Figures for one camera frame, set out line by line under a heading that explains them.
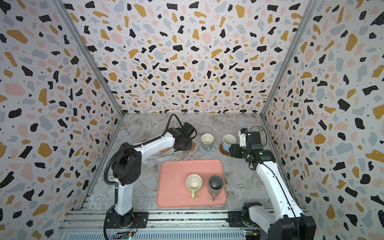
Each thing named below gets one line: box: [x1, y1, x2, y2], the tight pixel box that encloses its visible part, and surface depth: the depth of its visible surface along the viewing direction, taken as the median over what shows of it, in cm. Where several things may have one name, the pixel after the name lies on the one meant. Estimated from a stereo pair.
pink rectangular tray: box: [156, 159, 227, 208], surface depth 88 cm
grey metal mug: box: [207, 175, 224, 202], surface depth 79 cm
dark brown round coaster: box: [219, 142, 231, 156], surface depth 102 cm
